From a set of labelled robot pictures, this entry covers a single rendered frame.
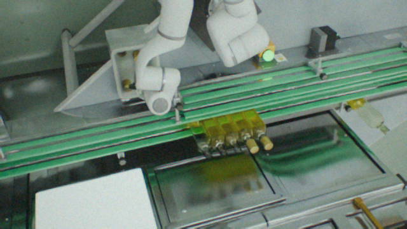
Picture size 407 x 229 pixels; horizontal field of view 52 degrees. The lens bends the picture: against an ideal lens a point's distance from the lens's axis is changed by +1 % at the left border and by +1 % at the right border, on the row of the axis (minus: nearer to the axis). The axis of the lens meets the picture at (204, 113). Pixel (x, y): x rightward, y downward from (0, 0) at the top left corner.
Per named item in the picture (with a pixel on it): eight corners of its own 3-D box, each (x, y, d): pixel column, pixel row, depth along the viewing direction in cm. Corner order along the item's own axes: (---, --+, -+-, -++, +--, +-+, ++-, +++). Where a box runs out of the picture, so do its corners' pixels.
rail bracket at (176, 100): (170, 112, 167) (177, 131, 158) (166, 77, 156) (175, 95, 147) (177, 110, 168) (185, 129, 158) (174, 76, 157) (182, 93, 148)
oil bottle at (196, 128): (183, 121, 173) (198, 155, 157) (182, 111, 169) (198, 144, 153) (196, 118, 174) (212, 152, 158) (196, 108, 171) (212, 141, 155)
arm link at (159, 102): (153, 69, 123) (184, 72, 126) (147, 60, 132) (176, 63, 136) (147, 116, 128) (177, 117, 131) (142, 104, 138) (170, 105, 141)
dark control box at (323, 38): (308, 43, 185) (318, 52, 179) (311, 27, 180) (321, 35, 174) (325, 40, 187) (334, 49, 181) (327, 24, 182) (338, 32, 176)
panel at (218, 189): (34, 196, 159) (32, 274, 133) (31, 191, 157) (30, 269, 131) (250, 144, 179) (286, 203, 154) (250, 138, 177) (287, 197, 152)
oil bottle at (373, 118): (346, 104, 198) (380, 138, 178) (346, 95, 194) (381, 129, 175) (357, 100, 199) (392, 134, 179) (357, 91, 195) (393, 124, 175)
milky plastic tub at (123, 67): (116, 88, 168) (119, 100, 161) (107, 39, 154) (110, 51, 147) (158, 81, 172) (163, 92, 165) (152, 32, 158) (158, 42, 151)
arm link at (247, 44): (257, 28, 146) (276, 51, 134) (224, 46, 146) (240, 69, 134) (249, 6, 139) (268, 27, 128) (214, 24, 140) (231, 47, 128)
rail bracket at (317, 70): (303, 65, 175) (319, 81, 165) (306, 49, 170) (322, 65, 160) (311, 63, 176) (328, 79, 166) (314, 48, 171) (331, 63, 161)
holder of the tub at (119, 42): (118, 98, 172) (121, 109, 166) (107, 39, 155) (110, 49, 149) (158, 90, 176) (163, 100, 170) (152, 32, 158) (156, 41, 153)
